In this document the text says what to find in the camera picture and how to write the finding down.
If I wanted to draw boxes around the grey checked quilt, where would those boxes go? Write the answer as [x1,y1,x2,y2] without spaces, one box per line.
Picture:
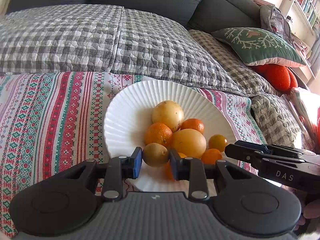
[1,4,247,96]

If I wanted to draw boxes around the bumpy mandarin front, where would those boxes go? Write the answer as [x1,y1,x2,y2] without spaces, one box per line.
[144,122,173,147]

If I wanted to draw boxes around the large yellow grapefruit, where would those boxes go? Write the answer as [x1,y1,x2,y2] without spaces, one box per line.
[171,129,207,159]
[152,100,184,133]

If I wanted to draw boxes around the patterned bag on sofa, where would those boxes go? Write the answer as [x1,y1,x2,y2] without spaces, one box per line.
[259,5,292,44]

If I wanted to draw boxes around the large yellow grapefruit back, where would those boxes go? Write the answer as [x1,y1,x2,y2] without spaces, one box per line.
[152,100,184,133]

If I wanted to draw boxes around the large yellow grapefruit front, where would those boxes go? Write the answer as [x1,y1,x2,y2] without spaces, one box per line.
[171,129,207,159]

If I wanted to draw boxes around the right hand pink glove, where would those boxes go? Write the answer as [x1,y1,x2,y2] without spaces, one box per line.
[293,190,319,230]

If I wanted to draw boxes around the beige checked quilt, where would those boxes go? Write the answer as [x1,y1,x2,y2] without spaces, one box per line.
[189,29,281,98]

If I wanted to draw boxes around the white bookshelf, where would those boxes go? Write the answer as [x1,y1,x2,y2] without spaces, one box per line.
[279,0,319,85]

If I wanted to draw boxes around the bumpy mandarin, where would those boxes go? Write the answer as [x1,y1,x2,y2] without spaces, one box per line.
[180,118,205,134]
[144,122,173,147]

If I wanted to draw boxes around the red pumpkin cushion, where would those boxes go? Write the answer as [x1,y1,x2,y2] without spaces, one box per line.
[252,64,298,94]

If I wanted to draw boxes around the olive orange tomato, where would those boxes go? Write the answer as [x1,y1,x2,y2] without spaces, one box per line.
[208,134,228,152]

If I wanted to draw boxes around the smooth orange tomato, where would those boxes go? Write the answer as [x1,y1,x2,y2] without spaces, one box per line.
[201,148,222,165]
[164,162,175,181]

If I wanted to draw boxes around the grey woven blanket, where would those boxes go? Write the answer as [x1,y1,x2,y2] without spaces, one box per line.
[251,94,303,148]

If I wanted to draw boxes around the white ribbed plate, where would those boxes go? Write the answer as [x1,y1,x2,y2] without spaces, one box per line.
[103,80,238,194]

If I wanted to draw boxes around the green snowflake pillow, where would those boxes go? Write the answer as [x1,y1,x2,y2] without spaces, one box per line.
[212,27,306,68]

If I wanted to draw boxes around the brown kiwi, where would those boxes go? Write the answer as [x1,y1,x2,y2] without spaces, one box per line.
[142,142,169,167]

